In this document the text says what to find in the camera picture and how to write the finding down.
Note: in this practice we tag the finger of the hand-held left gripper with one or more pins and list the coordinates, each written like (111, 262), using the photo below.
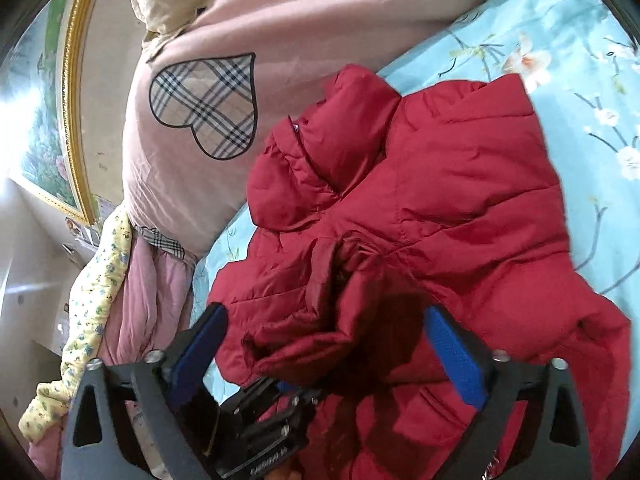
(272, 387)

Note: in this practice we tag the yellow floral blanket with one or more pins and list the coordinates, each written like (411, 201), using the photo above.
(95, 300)

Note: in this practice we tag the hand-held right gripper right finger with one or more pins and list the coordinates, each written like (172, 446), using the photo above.
(457, 355)

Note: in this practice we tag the pink quilted blanket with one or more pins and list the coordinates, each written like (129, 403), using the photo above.
(145, 300)

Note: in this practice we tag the pink duvet with plaid hearts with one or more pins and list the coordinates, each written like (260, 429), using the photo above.
(200, 170)

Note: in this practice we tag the gold framed floral painting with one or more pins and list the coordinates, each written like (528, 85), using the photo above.
(45, 110)

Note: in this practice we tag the blue floral bed sheet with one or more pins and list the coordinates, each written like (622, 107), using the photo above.
(575, 85)

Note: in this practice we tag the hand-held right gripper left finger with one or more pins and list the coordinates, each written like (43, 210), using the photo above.
(197, 347)

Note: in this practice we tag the red puffer jacket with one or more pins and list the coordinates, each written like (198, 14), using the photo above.
(440, 220)

